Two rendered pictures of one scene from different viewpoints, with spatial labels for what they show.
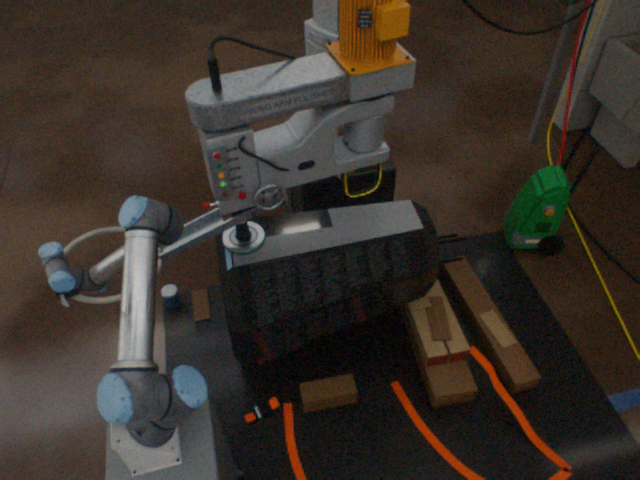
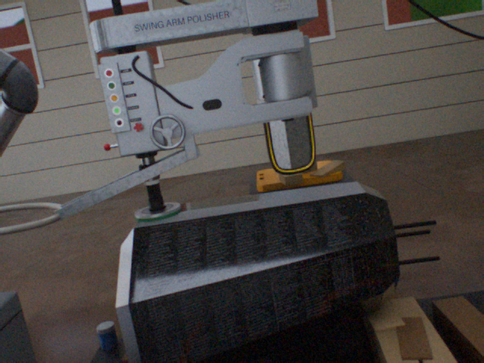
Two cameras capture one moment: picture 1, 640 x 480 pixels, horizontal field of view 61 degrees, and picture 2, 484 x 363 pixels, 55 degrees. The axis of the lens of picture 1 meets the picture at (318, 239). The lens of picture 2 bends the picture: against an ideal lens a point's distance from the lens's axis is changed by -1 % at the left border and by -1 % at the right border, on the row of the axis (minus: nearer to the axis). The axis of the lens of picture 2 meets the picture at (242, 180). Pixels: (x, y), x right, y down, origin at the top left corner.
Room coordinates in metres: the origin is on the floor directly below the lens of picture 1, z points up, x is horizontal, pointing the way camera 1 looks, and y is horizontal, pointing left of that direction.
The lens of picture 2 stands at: (0.01, -0.57, 1.33)
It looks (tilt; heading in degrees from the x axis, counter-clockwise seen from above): 11 degrees down; 15
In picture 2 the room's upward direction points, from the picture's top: 9 degrees counter-clockwise
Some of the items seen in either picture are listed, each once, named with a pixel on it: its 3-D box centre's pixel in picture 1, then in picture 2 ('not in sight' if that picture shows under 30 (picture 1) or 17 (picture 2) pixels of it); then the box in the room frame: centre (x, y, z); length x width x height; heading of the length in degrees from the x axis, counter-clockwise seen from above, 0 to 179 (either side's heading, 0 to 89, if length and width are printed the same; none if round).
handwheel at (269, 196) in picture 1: (266, 192); (168, 131); (1.86, 0.23, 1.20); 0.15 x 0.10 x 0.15; 110
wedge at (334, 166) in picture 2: not in sight; (327, 168); (2.67, -0.35, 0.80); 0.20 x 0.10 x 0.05; 139
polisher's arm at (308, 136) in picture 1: (313, 146); (224, 96); (2.05, 0.01, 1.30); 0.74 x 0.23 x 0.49; 110
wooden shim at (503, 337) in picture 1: (497, 329); not in sight; (1.79, -1.04, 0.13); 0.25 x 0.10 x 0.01; 20
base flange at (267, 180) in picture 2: not in sight; (296, 174); (2.80, -0.15, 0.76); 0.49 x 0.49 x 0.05; 12
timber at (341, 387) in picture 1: (328, 392); not in sight; (1.45, -0.03, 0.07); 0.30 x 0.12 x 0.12; 100
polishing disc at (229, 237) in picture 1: (243, 236); (157, 209); (1.93, 0.38, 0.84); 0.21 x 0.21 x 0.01
